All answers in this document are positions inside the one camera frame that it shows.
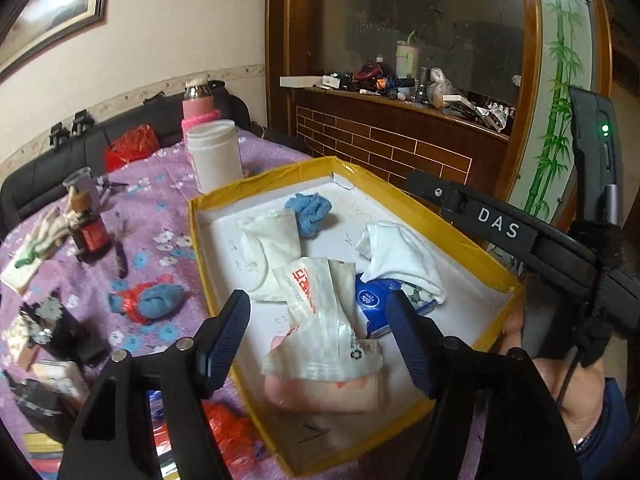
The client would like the pack of colourful cloths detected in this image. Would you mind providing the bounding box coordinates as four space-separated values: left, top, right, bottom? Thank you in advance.
22 389 173 480

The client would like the white soap packet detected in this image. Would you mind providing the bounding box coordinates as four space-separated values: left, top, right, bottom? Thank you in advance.
31 358 90 411

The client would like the clear plastic packet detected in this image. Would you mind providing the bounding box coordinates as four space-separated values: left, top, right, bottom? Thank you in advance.
262 305 386 381

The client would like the purple floral tablecloth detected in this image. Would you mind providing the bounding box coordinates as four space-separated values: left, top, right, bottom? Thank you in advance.
0 127 501 480

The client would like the white work glove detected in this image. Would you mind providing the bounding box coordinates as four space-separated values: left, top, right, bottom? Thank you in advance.
0 207 71 296

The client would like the red plastic bag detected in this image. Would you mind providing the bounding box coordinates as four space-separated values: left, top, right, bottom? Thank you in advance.
116 282 151 322
104 124 161 172
202 400 261 468

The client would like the framed wall painting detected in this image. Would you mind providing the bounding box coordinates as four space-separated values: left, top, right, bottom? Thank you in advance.
0 0 113 78

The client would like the clear plastic cup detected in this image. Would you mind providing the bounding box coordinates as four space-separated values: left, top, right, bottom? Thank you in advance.
62 166 98 201

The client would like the person's right forearm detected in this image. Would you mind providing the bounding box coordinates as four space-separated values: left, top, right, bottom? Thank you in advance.
572 375 640 480

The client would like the blue tissue packet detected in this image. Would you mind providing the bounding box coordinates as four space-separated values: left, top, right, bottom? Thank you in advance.
354 271 436 338

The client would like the black sofa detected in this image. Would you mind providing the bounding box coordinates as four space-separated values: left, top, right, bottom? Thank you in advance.
0 80 311 231

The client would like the wooden brick-pattern cabinet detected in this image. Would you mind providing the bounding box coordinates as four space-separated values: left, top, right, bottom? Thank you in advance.
265 0 613 241

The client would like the blue cloth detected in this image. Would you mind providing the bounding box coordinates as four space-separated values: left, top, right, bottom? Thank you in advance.
109 282 187 321

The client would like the pink soft pack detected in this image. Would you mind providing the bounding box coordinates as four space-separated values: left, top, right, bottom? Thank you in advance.
264 370 386 413

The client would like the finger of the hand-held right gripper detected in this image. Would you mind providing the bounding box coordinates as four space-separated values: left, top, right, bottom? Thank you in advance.
406 169 541 263

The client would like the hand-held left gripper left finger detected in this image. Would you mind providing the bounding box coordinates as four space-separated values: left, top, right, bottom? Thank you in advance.
57 289 252 480

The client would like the white printed wrapper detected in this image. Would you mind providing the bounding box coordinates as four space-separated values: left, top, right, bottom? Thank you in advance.
272 256 351 331

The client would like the dark bottle red label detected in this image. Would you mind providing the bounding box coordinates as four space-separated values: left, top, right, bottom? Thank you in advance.
67 187 113 263

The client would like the blue towel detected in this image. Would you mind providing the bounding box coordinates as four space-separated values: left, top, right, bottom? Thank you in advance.
284 192 335 238

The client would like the white green tumbler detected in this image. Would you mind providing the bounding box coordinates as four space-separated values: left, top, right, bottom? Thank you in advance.
396 30 420 77

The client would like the bamboo painted glass panel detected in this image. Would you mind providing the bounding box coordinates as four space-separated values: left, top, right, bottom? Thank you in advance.
507 0 608 231

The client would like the pink thermos bottle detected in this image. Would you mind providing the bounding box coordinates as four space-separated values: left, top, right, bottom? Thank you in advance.
181 79 221 133

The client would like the black mechanical device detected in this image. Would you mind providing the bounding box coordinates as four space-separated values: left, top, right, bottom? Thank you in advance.
20 296 108 366

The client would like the white cloth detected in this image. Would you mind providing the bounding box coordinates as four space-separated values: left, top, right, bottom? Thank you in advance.
236 209 301 301

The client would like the white plastic jar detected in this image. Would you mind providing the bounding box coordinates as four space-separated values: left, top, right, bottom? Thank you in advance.
186 120 244 193

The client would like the pile of small clutter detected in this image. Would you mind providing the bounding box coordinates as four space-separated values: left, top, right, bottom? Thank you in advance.
322 57 518 133

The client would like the white sock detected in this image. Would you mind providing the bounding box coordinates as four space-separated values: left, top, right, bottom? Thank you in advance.
355 220 448 306

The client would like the yellow cardboard box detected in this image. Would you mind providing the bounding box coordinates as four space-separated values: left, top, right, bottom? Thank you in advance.
187 156 526 476

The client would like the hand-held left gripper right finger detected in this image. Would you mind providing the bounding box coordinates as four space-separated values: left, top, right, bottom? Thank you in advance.
384 289 583 480

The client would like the person's right hand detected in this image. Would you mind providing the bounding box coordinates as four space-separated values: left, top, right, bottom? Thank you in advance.
502 295 608 456

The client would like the flat white box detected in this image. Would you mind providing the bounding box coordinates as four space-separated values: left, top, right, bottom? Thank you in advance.
280 75 326 90

